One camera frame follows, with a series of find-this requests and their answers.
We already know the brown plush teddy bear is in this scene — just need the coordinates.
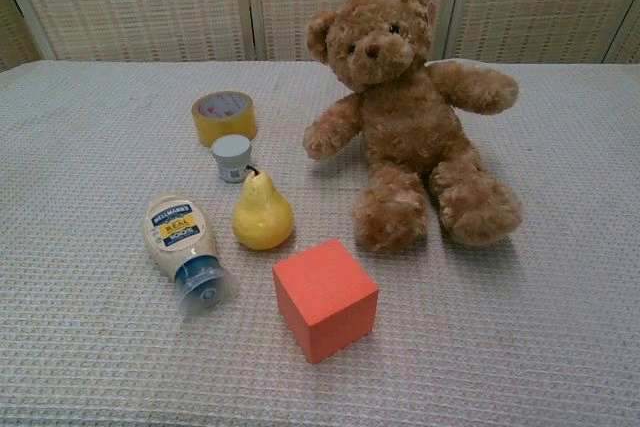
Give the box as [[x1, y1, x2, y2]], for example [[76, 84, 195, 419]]
[[302, 0, 525, 254]]

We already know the yellow pear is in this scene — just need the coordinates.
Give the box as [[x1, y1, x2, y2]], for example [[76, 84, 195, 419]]
[[231, 165, 294, 251]]

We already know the small white grey jar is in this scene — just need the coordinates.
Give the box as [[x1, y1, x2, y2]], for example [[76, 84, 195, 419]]
[[210, 135, 253, 184]]

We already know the yellow packing tape roll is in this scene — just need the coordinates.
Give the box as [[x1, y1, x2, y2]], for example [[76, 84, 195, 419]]
[[191, 90, 259, 149]]

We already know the orange foam cube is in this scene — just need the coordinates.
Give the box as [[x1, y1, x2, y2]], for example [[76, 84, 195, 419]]
[[272, 238, 380, 365]]

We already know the Hellmann's mayonnaise squeeze bottle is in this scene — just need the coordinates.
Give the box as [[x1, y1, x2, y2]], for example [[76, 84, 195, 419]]
[[144, 192, 239, 321]]

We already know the beige woven tablecloth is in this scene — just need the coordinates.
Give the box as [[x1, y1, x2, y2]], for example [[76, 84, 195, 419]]
[[0, 59, 640, 427]]

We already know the woven folding screen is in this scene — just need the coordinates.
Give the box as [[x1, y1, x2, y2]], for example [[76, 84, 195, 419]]
[[0, 0, 640, 73]]

